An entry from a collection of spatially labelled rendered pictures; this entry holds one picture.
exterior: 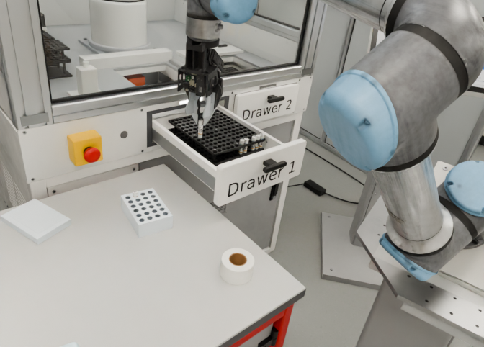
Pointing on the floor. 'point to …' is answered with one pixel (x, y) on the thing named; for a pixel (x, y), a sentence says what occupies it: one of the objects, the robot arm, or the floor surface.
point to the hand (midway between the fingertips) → (202, 118)
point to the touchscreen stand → (349, 243)
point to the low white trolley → (138, 276)
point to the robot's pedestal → (405, 320)
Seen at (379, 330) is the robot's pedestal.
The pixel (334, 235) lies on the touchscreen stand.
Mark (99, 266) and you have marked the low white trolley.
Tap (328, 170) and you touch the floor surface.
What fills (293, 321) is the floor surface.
